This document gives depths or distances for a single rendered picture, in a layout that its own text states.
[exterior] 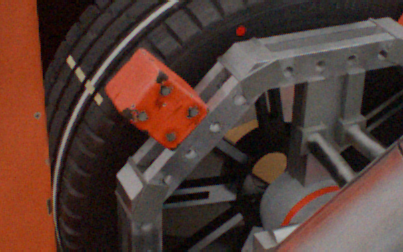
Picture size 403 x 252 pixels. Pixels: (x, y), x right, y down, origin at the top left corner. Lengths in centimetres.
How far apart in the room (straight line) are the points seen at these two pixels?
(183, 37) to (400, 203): 70
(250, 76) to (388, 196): 63
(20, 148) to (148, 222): 29
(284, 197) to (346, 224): 76
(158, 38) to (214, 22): 7
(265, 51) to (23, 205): 36
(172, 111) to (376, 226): 62
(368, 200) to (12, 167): 50
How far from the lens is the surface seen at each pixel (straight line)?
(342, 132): 114
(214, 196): 125
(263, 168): 287
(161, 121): 102
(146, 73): 101
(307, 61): 107
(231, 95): 104
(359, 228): 42
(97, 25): 121
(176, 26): 109
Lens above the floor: 158
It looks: 30 degrees down
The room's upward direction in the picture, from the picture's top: 1 degrees clockwise
